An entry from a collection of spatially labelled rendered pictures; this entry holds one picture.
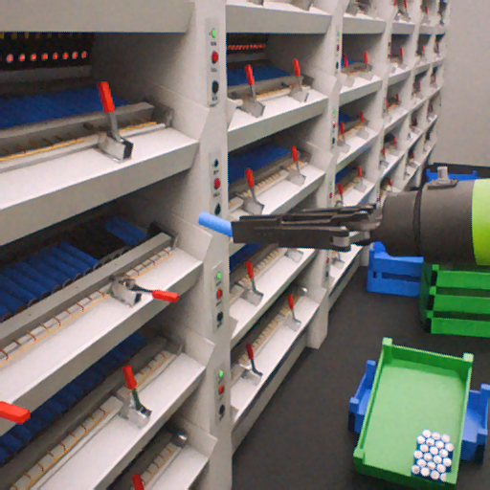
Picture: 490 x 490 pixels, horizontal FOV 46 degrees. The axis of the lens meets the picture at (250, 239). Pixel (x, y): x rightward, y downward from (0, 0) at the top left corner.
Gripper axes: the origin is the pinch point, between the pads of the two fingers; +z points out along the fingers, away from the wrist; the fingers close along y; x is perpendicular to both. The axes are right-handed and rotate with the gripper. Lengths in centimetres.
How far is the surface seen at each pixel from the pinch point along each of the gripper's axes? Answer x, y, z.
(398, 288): 59, -129, 16
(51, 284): 2.2, 15.7, 22.3
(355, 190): 23, -132, 28
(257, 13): -29.7, -33.2, 11.5
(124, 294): 6.1, 8.8, 17.1
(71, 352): 8.3, 21.1, 15.7
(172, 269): 7.1, -3.8, 18.0
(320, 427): 63, -47, 16
